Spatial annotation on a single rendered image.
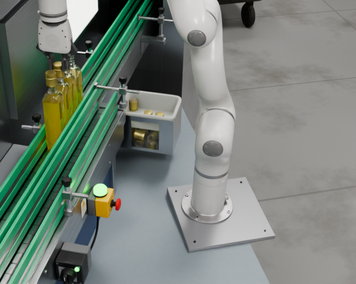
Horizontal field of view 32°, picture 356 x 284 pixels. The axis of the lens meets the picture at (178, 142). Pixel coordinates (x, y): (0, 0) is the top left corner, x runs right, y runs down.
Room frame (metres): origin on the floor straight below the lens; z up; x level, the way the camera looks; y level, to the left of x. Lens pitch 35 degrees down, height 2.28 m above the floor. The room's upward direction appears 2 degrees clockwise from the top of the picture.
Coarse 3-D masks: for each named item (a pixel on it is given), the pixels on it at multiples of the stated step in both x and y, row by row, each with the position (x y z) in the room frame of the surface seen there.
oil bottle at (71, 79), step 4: (68, 76) 1.79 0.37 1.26; (72, 76) 1.80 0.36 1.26; (64, 80) 1.78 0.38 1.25; (68, 80) 1.78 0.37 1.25; (72, 80) 1.79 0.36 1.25; (72, 84) 1.78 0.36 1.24; (76, 84) 1.82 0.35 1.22; (72, 88) 1.78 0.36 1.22; (76, 88) 1.82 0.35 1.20; (72, 92) 1.78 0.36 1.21; (76, 92) 1.81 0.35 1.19; (72, 96) 1.78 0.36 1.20; (76, 96) 1.81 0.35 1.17; (72, 100) 1.78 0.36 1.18; (76, 100) 1.81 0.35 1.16; (72, 104) 1.77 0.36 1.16; (76, 104) 1.81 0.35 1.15; (72, 108) 1.77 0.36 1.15; (76, 108) 1.80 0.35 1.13
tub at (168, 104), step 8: (128, 96) 2.11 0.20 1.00; (136, 96) 2.14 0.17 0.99; (144, 96) 2.13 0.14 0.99; (152, 96) 2.12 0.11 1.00; (160, 96) 2.12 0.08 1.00; (168, 96) 2.11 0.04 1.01; (176, 96) 2.11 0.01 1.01; (128, 104) 2.10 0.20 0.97; (144, 104) 2.13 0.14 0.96; (152, 104) 2.12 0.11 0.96; (160, 104) 2.12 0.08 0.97; (168, 104) 2.11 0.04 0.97; (176, 104) 2.10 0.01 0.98; (128, 112) 1.98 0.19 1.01; (136, 112) 2.09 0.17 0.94; (168, 112) 2.10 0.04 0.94; (176, 112) 2.00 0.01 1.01; (168, 120) 1.96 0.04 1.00
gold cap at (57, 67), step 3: (54, 63) 1.75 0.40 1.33; (57, 63) 1.75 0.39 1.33; (60, 63) 1.75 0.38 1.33; (54, 66) 1.73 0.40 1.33; (57, 66) 1.73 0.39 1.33; (60, 66) 1.73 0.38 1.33; (54, 69) 1.74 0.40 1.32; (57, 69) 1.73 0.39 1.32; (60, 69) 1.73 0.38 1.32; (57, 72) 1.73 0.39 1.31; (60, 72) 1.73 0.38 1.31; (63, 72) 1.74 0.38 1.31; (57, 75) 1.73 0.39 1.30; (60, 75) 1.73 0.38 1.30; (63, 75) 1.74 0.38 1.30
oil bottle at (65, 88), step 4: (64, 84) 1.74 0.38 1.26; (68, 84) 1.76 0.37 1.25; (60, 88) 1.72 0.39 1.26; (64, 88) 1.73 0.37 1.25; (68, 88) 1.75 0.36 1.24; (64, 92) 1.72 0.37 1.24; (68, 92) 1.74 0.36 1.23; (64, 96) 1.72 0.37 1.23; (68, 96) 1.74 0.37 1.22; (64, 100) 1.72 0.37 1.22; (68, 100) 1.74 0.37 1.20; (68, 104) 1.73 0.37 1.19; (68, 108) 1.73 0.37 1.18; (68, 112) 1.73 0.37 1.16; (72, 112) 1.76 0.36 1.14; (68, 116) 1.73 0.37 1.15; (68, 120) 1.72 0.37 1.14
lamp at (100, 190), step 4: (100, 184) 1.53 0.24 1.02; (96, 188) 1.51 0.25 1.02; (100, 188) 1.51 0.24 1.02; (104, 188) 1.51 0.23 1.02; (96, 192) 1.50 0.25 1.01; (100, 192) 1.50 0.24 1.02; (104, 192) 1.50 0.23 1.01; (96, 196) 1.50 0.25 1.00; (100, 196) 1.50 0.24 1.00; (104, 196) 1.50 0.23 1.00
